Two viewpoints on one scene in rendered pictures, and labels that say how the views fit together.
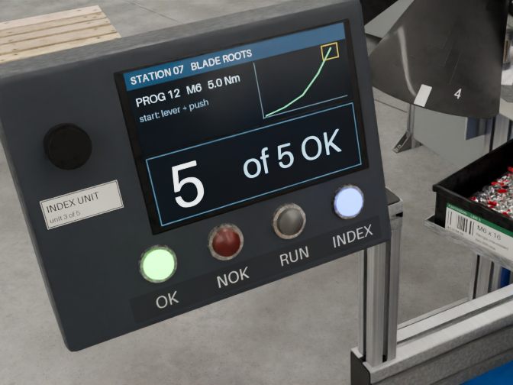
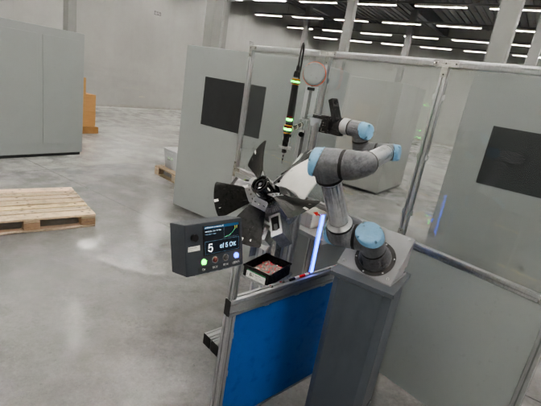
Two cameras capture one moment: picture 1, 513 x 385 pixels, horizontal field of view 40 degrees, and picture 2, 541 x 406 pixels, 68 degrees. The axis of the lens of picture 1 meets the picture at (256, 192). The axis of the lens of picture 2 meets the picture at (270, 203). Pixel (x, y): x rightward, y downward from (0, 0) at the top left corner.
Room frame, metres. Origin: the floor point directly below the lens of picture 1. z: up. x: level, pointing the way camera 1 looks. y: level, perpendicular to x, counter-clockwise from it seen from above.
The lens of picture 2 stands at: (-0.92, 0.39, 1.78)
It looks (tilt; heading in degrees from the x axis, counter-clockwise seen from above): 17 degrees down; 337
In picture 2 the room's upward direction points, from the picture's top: 9 degrees clockwise
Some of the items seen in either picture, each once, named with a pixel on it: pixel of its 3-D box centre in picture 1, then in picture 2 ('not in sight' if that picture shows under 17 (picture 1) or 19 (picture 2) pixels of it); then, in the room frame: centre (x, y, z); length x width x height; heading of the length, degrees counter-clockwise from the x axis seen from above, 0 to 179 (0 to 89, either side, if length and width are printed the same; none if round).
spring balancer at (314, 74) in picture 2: not in sight; (314, 74); (1.68, -0.86, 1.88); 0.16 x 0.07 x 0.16; 57
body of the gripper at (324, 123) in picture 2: not in sight; (332, 125); (0.80, -0.58, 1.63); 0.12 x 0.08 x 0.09; 22
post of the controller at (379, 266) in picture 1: (378, 281); (235, 278); (0.54, -0.11, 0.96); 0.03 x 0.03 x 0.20; 22
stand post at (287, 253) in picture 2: not in sight; (283, 269); (1.33, -0.73, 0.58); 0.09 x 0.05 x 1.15; 22
